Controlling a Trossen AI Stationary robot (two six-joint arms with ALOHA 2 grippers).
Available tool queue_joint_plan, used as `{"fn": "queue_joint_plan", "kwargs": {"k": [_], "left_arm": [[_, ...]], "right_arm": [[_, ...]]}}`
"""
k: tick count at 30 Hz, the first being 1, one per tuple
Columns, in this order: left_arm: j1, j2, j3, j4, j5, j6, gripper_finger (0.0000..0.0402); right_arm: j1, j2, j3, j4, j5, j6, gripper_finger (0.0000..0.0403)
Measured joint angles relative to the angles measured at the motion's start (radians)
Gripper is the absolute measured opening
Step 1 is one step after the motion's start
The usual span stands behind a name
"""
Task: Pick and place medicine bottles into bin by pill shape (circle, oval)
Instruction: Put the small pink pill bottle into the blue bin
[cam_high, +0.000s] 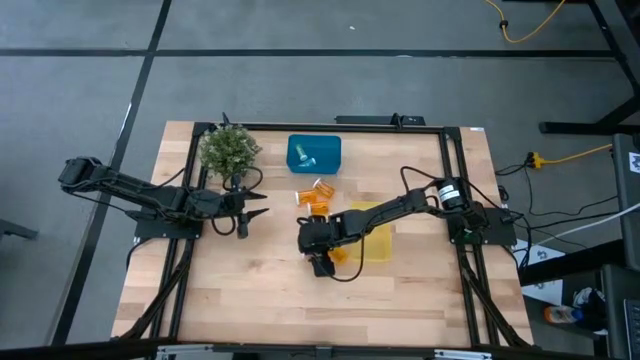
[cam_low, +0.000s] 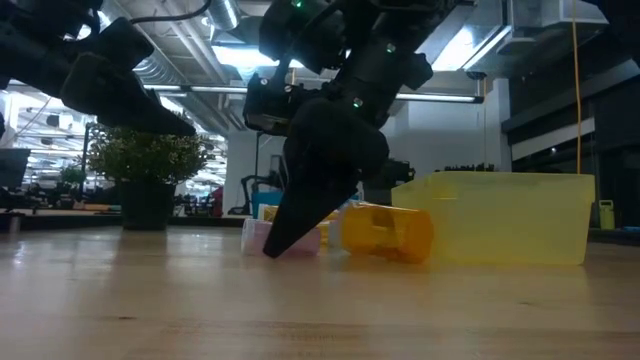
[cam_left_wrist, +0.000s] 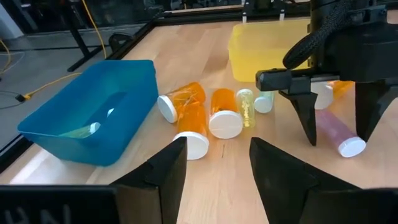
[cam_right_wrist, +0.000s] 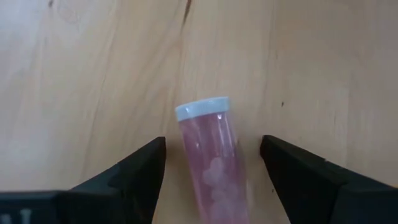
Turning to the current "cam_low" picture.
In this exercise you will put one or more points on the black equipment stack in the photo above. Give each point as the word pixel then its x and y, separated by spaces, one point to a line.
pixel 395 175

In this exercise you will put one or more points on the yellow-green plastic container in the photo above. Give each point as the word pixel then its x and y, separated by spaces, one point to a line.
pixel 606 214

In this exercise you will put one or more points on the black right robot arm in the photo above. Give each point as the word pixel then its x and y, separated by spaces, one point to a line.
pixel 325 30

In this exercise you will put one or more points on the blue plastic bin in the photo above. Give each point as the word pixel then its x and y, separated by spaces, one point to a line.
pixel 265 198

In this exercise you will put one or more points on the yellow translucent plastic bin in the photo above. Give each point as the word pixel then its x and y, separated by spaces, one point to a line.
pixel 500 220

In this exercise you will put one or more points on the small purple medicine bottle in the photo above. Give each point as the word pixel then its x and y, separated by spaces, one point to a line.
pixel 252 237

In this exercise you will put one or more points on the black aluminium table frame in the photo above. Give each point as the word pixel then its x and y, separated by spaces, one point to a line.
pixel 60 221

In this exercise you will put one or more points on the black background robot arm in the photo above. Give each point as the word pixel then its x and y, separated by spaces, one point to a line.
pixel 247 195

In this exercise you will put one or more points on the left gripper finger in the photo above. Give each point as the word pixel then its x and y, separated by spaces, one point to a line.
pixel 117 42
pixel 115 95

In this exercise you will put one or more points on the green potted plant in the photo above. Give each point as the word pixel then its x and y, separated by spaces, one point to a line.
pixel 145 165

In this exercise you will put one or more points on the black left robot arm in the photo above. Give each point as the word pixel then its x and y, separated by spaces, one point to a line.
pixel 10 20

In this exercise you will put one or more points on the small background green plant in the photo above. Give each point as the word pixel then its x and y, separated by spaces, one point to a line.
pixel 72 175

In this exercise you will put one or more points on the dark computer monitor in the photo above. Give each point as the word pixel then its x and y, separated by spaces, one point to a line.
pixel 12 167

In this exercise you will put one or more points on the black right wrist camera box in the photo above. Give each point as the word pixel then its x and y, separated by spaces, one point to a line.
pixel 272 107

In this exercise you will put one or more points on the long ceiling light strip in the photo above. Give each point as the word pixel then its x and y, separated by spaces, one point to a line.
pixel 440 97

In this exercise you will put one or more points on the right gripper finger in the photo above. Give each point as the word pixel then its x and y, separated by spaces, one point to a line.
pixel 320 170

